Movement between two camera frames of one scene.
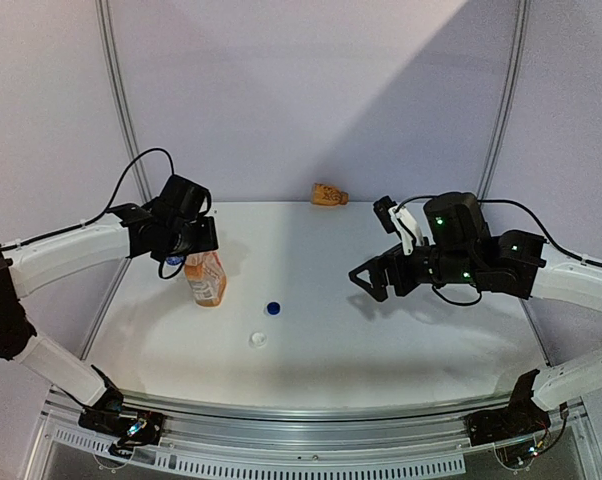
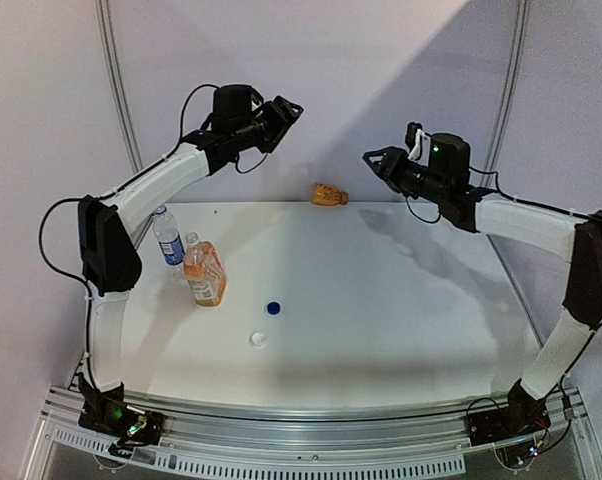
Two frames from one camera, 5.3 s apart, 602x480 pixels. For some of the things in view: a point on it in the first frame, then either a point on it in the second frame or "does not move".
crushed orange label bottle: x=206 y=277 does not move
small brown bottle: x=328 y=195 does not move
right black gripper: x=376 y=266 to x=387 y=170
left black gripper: x=207 y=237 to x=284 y=117
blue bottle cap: x=274 y=308 does not move
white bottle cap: x=257 y=339 does not move
